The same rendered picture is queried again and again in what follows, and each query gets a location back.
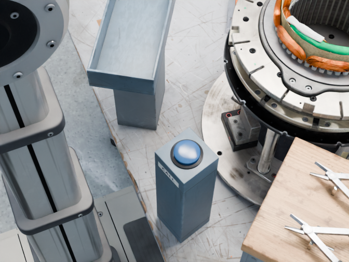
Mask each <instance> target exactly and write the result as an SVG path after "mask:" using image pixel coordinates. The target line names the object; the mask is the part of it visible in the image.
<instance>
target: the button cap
mask: <svg viewBox="0 0 349 262"><path fill-rule="evenodd" d="M173 154H174V158H175V160H176V161H177V162H178V163H179V164H181V165H185V166H189V165H193V164H195V163H196V162H197V161H198V160H199V157H200V148H199V146H198V145H197V144H196V143H195V142H193V141H190V140H183V141H181V142H179V143H177V144H176V146H175V148H174V151H173Z"/></svg>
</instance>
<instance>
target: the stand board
mask: <svg viewBox="0 0 349 262"><path fill-rule="evenodd" d="M316 161H317V162H318V163H320V164H322V165H323V166H325V167H327V168H329V169H330V170H332V171H333V172H334V173H341V172H342V173H345V174H349V160H347V159H345V158H343V157H340V156H338V155H336V154H334V153H331V152H329V151H327V150H325V149H322V148H320V147H318V146H316V145H313V144H311V143H309V142H307V141H305V140H302V139H300V138H298V137H296V138H295V139H294V141H293V143H292V145H291V147H290V149H289V151H288V153H287V155H286V157H285V159H284V161H283V163H282V165H281V167H280V169H279V171H278V173H277V175H276V177H275V179H274V181H273V183H272V185H271V187H270V189H269V191H268V193H267V195H266V197H265V199H264V201H263V203H262V205H261V207H260V209H259V211H258V213H257V215H256V217H255V219H254V221H253V223H252V225H251V227H250V229H249V231H248V233H247V235H246V237H245V239H244V241H243V243H242V246H241V250H242V251H244V252H246V253H248V254H250V255H252V256H254V257H256V258H258V259H260V260H262V261H264V262H330V261H329V259H328V258H327V257H326V256H325V255H324V254H323V253H322V252H321V251H320V250H319V249H318V247H317V246H316V245H315V244H313V246H312V248H311V249H310V250H308V249H307V246H308V244H309V242H310V239H309V238H308V236H306V235H302V234H299V233H296V232H293V231H290V230H287V229H284V227H285V226H289V227H294V228H299V229H300V228H301V225H300V224H299V223H298V222H296V221H295V220H294V219H293V218H291V217H290V214H293V215H295V216H296V217H298V218H299V219H301V220H302V221H304V222H306V223H307V224H308V225H309V226H311V227H317V226H320V227H327V228H345V229H349V199H348V198H347V197H346V196H345V195H344V194H343V193H342V192H341V191H340V190H339V189H337V191H336V193H335V195H334V196H332V195H331V193H332V190H333V188H334V184H333V183H332V182H331V181H326V180H323V179H320V178H317V177H314V176H311V175H310V172H311V173H317V174H322V175H325V173H326V172H325V171H324V170H322V169H321V168H320V167H318V166H317V165H316V164H314V163H315V162H316ZM317 236H318V238H319V239H320V240H321V241H322V242H323V243H324V244H325V245H327V246H329V247H331V248H333V249H334V251H332V250H330V251H331V252H332V253H333V254H334V255H335V257H336V258H337V259H338V260H341V261H343V262H349V237H348V236H345V235H326V234H318V235H317Z"/></svg>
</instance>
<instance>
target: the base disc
mask: <svg viewBox="0 0 349 262"><path fill-rule="evenodd" d="M222 81H223V82H222ZM242 104H243V103H242ZM242 104H239V103H238V102H236V101H235V100H234V98H233V92H232V90H231V88H230V86H229V83H228V81H227V78H226V74H225V71H224V72H223V73H222V74H221V75H220V76H219V77H218V78H217V79H216V81H215V82H214V84H213V85H212V87H211V88H210V90H209V92H208V94H207V97H206V99H205V102H204V106H203V110H202V119H201V131H202V139H203V142H204V143H205V144H206V145H207V146H208V147H209V148H210V149H211V150H212V151H213V152H214V153H215V154H216V155H217V156H218V157H219V162H218V169H217V173H218V174H219V175H220V177H221V178H222V179H223V180H224V181H225V182H226V183H227V184H228V185H229V186H230V187H231V188H232V189H233V190H234V191H235V192H236V193H238V194H239V195H240V196H242V197H243V198H244V199H246V200H248V201H249V202H251V203H253V204H255V205H257V206H259V207H261V205H262V203H263V201H264V199H265V197H266V195H267V193H268V191H269V189H270V187H271V185H272V183H269V182H267V181H266V180H265V179H263V178H262V177H260V176H259V175H257V174H256V173H254V172H253V171H251V170H250V169H248V167H247V161H248V160H249V159H250V157H251V156H258V157H260V154H261V151H262V145H261V144H260V142H259V141H258V145H257V146H255V147H251V148H247V149H243V150H239V151H235V152H233V150H232V147H231V145H230V142H229V139H228V137H227V134H226V132H225V129H224V126H223V124H222V121H221V113H224V112H228V111H232V110H237V109H241V105H242ZM342 152H349V147H341V146H340V147H339V149H338V150H337V151H336V153H335V154H336V155H338V156H341V154H342ZM282 163H283V161H280V160H278V159H277V158H275V157H274V159H273V162H272V166H273V167H275V168H276V169H278V170H279V169H280V167H281V165H282Z"/></svg>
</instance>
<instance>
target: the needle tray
mask: <svg viewBox="0 0 349 262"><path fill-rule="evenodd" d="M175 2H176V0H107V3H106V6H105V10H104V13H103V16H102V20H101V23H100V26H99V30H98V34H97V37H96V40H95V44H94V46H93V50H92V53H91V56H90V60H89V64H88V67H87V76H88V81H89V86H94V87H101V88H107V89H113V93H114V100H115V108H116V116H117V123H118V125H125V126H132V127H138V128H145V129H152V130H157V125H158V120H159V115H160V111H161V107H162V103H163V98H164V93H165V46H166V41H167V37H168V32H169V28H170V23H171V18H172V14H173V10H174V6H175Z"/></svg>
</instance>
